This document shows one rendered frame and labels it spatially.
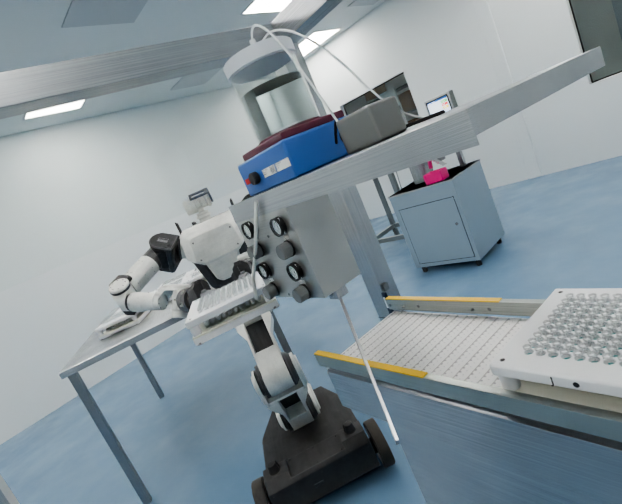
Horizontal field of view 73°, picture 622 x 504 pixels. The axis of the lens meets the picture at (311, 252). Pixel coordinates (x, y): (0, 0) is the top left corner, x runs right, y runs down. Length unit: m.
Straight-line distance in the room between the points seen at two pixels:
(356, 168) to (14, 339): 5.07
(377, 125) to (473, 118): 0.23
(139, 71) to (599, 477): 1.03
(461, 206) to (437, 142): 3.02
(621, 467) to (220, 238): 1.48
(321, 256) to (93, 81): 0.55
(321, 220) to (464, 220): 2.79
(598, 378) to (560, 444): 0.12
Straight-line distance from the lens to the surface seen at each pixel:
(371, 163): 0.58
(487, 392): 0.72
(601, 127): 5.94
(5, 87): 0.95
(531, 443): 0.75
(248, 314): 1.16
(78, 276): 5.59
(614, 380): 0.65
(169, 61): 1.03
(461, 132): 0.49
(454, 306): 1.05
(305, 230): 0.79
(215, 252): 1.79
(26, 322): 5.48
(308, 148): 0.82
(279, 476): 1.93
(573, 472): 0.75
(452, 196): 3.52
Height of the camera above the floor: 1.28
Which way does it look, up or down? 11 degrees down
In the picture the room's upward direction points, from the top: 24 degrees counter-clockwise
